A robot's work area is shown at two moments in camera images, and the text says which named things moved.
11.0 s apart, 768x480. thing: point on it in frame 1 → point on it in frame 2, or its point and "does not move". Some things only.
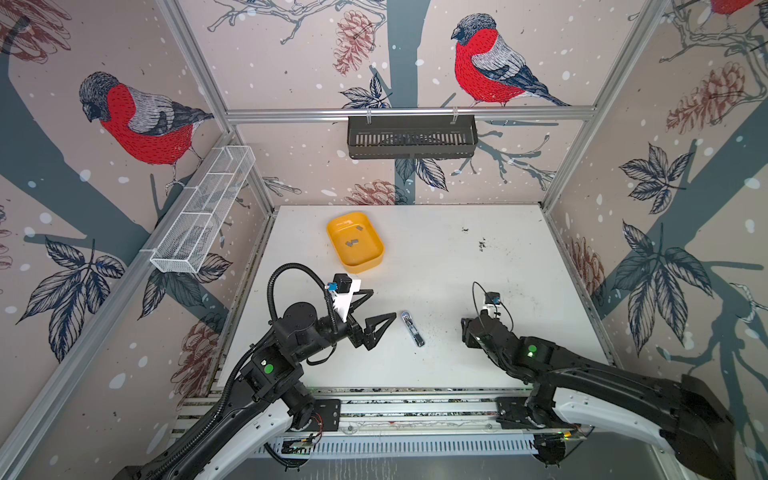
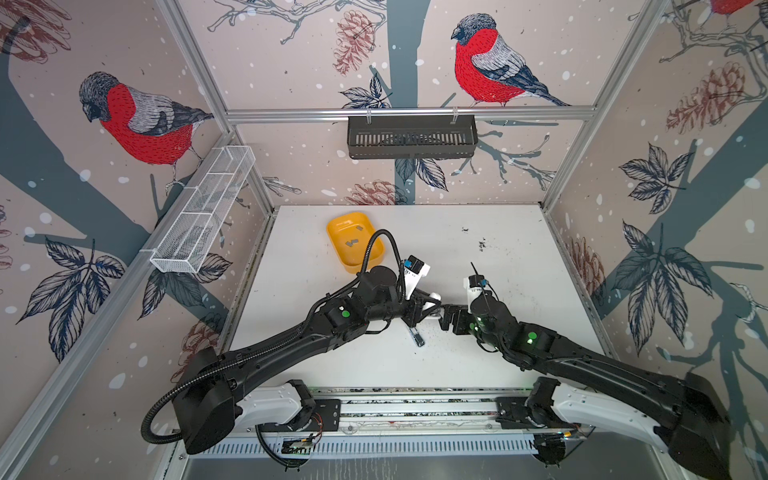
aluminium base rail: [458, 424] does not move
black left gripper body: [354, 332] → [410, 309]
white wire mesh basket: [203, 209] does not move
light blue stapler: [412, 328] does not move
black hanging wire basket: [411, 137] does not move
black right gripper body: [468, 338] → [463, 318]
